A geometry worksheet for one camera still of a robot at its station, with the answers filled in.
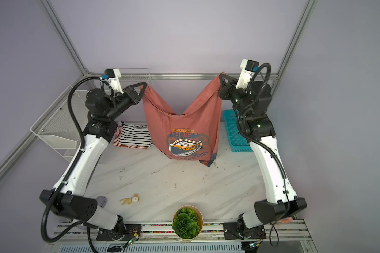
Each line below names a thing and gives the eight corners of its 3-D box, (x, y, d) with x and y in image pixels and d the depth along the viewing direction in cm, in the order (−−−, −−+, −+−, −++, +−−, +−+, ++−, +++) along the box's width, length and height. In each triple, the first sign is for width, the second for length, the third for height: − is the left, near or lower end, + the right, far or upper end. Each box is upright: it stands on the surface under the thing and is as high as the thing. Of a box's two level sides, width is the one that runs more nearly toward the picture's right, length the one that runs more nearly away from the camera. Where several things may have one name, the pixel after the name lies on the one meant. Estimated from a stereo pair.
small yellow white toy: (121, 208, 82) (120, 207, 80) (121, 200, 85) (119, 199, 83) (139, 201, 84) (138, 200, 83) (138, 194, 87) (137, 193, 85)
